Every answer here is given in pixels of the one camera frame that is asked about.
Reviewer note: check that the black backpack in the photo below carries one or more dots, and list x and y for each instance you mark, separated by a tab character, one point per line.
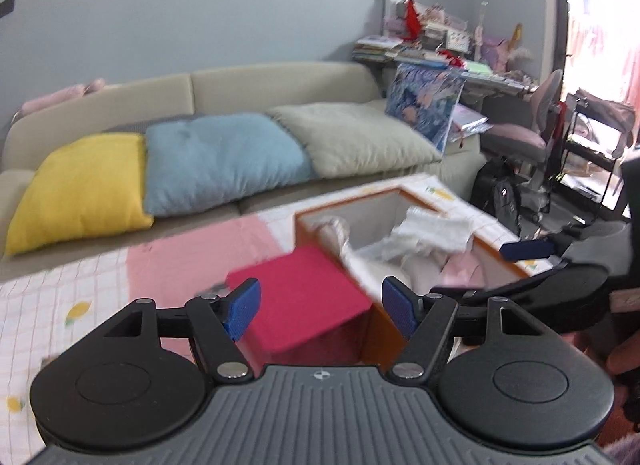
495	195

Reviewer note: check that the pink soft cloth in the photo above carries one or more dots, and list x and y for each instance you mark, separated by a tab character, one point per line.
462	267

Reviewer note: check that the grey-green pillow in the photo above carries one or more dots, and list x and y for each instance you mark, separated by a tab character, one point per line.
355	140

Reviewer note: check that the orange storage box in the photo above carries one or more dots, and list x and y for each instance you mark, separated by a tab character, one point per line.
377	345

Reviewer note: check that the purple fuzzy cloth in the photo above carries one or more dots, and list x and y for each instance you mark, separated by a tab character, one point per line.
625	450

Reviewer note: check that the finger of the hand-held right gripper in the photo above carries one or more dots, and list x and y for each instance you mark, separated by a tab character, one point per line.
510	290
525	249

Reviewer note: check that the clear plastic folders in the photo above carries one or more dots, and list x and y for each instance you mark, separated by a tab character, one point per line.
470	120

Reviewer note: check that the pink mat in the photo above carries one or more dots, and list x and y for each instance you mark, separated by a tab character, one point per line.
200	255

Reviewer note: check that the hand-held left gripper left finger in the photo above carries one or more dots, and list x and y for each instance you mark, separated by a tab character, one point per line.
242	307

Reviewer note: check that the red hanging ornament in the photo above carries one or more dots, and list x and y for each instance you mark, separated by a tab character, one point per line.
411	20

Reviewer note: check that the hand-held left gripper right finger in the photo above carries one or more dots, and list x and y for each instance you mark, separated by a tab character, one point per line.
400	305

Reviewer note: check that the black metal rack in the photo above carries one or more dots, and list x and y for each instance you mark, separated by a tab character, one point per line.
600	115

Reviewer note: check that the pink office chair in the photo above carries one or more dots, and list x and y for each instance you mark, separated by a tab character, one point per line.
520	137

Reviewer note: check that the yellow pillow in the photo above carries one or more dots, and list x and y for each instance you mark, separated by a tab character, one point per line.
80	190

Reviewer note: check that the grey cluttered desk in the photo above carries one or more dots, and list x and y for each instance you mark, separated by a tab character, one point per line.
495	82

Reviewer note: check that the white desk shelf organizer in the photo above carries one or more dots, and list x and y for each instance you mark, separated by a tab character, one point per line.
440	27

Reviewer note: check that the cream soft toy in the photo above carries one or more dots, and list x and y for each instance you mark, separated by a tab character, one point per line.
336	232

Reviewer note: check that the white checkered blanket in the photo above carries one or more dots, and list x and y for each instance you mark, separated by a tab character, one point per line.
50	285

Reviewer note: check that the dark framed wall picture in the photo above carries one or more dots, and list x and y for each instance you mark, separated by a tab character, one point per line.
6	6

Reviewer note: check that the pink cardboard box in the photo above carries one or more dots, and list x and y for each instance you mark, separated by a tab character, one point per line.
300	295

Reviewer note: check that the blue printed poster board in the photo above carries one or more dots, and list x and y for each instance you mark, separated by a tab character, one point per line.
425	100

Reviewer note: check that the pink plush toy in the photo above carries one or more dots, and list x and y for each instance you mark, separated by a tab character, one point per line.
55	95

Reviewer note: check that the stack of books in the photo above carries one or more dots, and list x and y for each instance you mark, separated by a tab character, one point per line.
385	50

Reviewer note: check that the white plastic bag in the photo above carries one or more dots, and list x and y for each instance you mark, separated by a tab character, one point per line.
435	232

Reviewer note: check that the beige sofa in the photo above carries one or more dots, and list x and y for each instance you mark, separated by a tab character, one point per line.
225	87

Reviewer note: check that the blue pillow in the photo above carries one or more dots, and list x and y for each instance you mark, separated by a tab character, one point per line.
220	160

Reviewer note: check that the person's right hand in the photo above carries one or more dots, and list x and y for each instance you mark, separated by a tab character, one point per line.
625	357

